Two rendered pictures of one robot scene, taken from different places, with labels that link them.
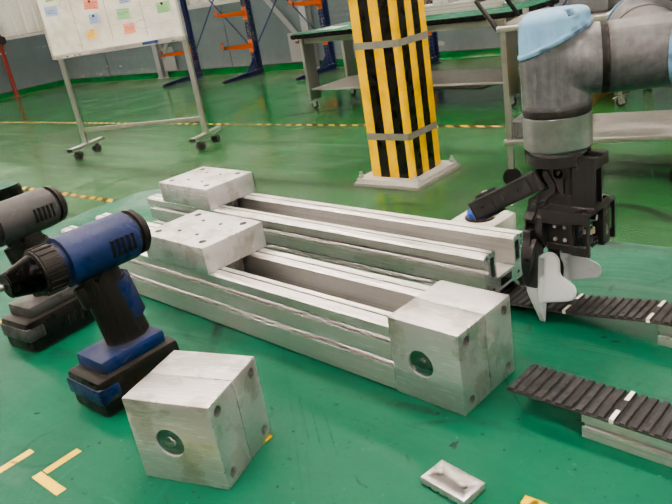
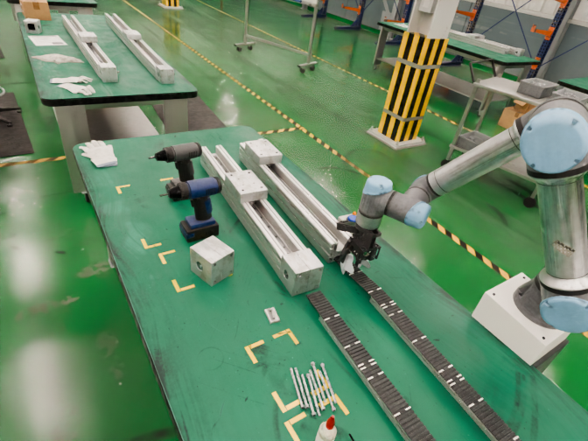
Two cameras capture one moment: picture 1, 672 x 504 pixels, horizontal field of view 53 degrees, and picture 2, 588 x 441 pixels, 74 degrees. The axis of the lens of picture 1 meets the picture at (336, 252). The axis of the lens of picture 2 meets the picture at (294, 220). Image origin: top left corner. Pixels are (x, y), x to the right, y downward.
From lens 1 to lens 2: 0.56 m
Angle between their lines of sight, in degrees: 16
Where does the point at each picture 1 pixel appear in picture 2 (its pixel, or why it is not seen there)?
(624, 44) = (394, 206)
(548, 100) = (364, 209)
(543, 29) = (370, 187)
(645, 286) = (388, 276)
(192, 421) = (206, 264)
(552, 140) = (361, 222)
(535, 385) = (314, 298)
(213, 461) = (209, 276)
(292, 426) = (240, 274)
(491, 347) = (310, 279)
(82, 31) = not seen: outside the picture
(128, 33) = not seen: outside the picture
